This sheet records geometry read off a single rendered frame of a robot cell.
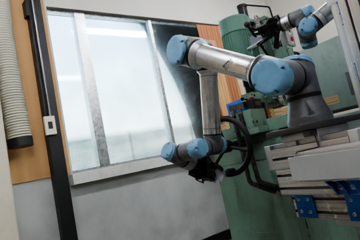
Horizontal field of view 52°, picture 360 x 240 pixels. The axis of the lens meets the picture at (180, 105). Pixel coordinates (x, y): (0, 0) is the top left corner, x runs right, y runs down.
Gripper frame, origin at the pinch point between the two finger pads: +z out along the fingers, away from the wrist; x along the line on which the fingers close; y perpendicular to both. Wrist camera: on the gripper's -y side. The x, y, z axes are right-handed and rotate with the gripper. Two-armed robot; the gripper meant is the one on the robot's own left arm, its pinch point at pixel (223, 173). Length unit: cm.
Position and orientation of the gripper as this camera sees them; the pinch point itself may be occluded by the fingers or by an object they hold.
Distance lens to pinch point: 175.0
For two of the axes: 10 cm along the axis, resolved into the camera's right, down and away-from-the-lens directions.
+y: -1.4, 8.6, -4.9
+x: 6.7, -2.8, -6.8
